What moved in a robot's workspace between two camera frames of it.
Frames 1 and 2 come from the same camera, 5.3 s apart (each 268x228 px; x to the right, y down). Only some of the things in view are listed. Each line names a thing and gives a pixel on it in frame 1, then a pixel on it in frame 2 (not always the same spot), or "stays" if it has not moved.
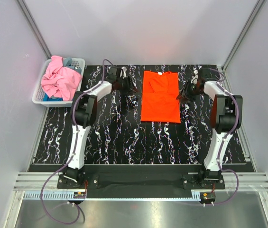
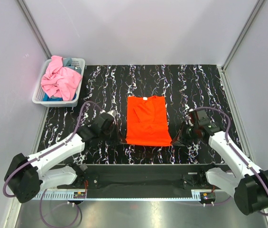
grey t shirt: x=67 y=61 stays
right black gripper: x=185 y=92 → x=185 y=141
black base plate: x=141 y=182 stays
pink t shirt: x=61 y=82 stays
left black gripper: x=129 y=88 → x=117 y=137
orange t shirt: x=160 y=103 → x=146 y=121
